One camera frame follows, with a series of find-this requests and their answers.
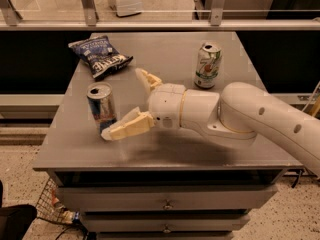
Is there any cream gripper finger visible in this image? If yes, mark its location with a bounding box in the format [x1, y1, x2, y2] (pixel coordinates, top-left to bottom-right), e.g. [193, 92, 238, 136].
[135, 68, 163, 94]
[101, 107, 155, 141]

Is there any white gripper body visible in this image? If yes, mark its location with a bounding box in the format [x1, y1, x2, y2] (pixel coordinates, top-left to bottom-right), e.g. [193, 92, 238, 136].
[148, 83, 186, 129]

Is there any Red Bull can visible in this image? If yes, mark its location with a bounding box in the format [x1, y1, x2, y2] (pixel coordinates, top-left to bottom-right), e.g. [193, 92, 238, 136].
[87, 82, 117, 132]

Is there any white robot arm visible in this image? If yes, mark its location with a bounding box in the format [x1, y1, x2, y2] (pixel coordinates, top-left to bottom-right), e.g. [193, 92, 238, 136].
[101, 68, 320, 176]

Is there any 7up soda can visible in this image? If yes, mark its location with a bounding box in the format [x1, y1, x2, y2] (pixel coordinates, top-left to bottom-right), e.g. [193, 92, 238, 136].
[194, 42, 222, 89]

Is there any blue Kettle chips bag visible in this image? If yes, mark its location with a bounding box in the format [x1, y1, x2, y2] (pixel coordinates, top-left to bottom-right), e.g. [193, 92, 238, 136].
[68, 35, 133, 81]

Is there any grey drawer cabinet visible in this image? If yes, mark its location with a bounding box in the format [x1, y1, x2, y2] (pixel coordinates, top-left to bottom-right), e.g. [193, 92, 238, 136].
[34, 32, 302, 240]

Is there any upper drawer knob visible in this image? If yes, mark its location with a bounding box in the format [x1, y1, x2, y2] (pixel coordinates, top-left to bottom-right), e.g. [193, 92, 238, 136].
[163, 200, 173, 210]

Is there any drawer knob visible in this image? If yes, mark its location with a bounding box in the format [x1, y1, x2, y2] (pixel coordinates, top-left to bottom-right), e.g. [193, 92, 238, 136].
[162, 226, 172, 234]
[163, 200, 173, 210]

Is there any lower drawer knob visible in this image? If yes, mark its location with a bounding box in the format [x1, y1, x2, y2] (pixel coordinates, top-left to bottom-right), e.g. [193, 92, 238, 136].
[162, 226, 172, 234]

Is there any black chair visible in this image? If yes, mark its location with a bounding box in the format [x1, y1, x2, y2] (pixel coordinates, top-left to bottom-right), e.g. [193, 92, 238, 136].
[0, 181, 37, 240]

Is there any wire mesh basket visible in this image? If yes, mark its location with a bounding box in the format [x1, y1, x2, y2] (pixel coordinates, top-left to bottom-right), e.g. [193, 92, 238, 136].
[36, 179, 79, 225]

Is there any yellow frame stand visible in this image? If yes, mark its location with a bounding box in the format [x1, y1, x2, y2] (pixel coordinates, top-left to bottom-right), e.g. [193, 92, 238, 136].
[309, 95, 320, 117]

